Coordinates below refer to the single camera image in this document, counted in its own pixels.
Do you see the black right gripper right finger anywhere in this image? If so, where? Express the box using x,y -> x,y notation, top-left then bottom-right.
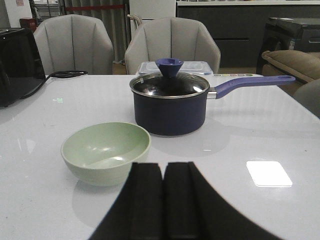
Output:
164,162 -> 277,240

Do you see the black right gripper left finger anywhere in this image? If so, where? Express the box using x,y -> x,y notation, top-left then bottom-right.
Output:
89,162 -> 163,240

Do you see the green bowl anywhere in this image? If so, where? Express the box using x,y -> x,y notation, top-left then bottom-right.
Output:
60,122 -> 152,187

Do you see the dark blue saucepan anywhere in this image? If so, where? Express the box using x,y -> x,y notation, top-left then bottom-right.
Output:
133,75 -> 296,137

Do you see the glass pot lid blue knob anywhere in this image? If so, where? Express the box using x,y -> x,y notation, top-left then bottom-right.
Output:
129,71 -> 210,99

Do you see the clear plastic storage container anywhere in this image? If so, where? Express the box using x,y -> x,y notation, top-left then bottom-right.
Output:
136,61 -> 213,75

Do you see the grey upholstered chair right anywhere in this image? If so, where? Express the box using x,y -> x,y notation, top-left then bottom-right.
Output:
124,17 -> 221,75

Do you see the grey upholstered chair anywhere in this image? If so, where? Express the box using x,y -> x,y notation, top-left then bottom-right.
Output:
124,17 -> 221,75
34,14 -> 114,75

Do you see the black silver toaster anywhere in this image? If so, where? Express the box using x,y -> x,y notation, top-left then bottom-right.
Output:
0,28 -> 46,107

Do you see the brown cushion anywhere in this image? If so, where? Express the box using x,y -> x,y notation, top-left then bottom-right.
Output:
261,50 -> 320,83

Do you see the grey upholstered chair left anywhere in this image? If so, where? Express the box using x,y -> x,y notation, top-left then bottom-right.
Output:
34,14 -> 114,75

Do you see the dark kitchen counter cabinet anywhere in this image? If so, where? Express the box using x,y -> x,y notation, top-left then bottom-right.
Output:
177,0 -> 320,68

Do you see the beige office chair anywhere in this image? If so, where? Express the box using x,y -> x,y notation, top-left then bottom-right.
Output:
127,14 -> 143,33

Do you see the black appliance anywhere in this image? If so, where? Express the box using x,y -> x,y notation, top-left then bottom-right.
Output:
256,17 -> 320,74

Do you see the white refrigerator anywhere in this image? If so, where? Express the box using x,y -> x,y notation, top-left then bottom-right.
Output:
129,0 -> 177,38

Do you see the black toaster power cable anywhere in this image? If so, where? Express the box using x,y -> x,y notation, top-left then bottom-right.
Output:
19,70 -> 89,100

